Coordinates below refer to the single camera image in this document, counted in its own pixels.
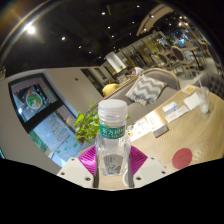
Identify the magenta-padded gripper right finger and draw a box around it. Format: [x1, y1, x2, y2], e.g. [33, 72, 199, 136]
[128, 145, 171, 189]

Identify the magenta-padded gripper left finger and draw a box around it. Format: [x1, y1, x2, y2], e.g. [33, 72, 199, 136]
[56, 145, 99, 189]

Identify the clear plastic water bottle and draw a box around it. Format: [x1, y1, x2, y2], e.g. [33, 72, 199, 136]
[94, 98, 132, 177]

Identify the flat round red coaster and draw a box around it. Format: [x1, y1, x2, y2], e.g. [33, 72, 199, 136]
[171, 147, 194, 170]

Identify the large printed paper leaflet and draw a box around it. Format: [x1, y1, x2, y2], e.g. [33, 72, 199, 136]
[128, 117, 153, 143]

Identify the green potted plant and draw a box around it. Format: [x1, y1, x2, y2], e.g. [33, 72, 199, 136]
[72, 102, 132, 145]

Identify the long white box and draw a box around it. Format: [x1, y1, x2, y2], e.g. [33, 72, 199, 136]
[145, 109, 170, 139]

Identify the grey curved sofa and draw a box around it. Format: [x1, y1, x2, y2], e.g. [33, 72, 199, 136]
[99, 67, 183, 126]

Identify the small printed paper leaflet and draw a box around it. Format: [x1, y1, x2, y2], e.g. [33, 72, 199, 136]
[165, 105, 190, 124]

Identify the small blue white pack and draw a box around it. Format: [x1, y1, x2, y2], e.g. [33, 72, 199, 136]
[162, 101, 179, 115]

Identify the decorated glass window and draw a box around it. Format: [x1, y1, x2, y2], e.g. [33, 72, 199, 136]
[8, 73, 88, 164]

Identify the white paper napkin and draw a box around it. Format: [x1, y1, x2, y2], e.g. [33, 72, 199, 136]
[183, 92, 202, 111]

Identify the grey white chevron cushion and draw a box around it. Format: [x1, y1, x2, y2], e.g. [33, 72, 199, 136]
[125, 74, 167, 106]

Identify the person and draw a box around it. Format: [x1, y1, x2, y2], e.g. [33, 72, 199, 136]
[126, 65, 145, 76]
[102, 82, 120, 98]

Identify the yellow card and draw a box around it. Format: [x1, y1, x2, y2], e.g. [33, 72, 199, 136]
[181, 84, 198, 95]

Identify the grey tufted chair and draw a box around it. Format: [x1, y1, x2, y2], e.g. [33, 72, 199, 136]
[199, 71, 224, 101]

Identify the white cylindrical column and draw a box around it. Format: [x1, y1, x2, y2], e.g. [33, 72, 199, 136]
[105, 51, 127, 74]

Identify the group of round-backed chairs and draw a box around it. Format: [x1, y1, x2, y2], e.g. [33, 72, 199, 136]
[149, 36, 214, 78]

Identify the group of ceiling spotlights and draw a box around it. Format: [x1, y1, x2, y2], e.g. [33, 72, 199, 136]
[23, 3, 188, 51]

